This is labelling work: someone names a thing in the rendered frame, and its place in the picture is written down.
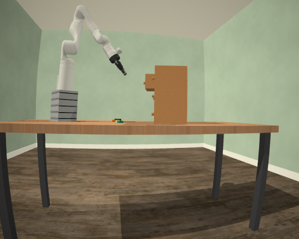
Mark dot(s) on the brown wooden chest of drawers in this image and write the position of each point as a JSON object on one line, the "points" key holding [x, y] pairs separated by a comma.
{"points": [[170, 94]]}

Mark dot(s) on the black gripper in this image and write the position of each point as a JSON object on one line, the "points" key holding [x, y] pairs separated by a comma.
{"points": [[114, 59]]}

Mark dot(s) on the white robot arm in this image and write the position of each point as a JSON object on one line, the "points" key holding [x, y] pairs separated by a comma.
{"points": [[65, 77]]}

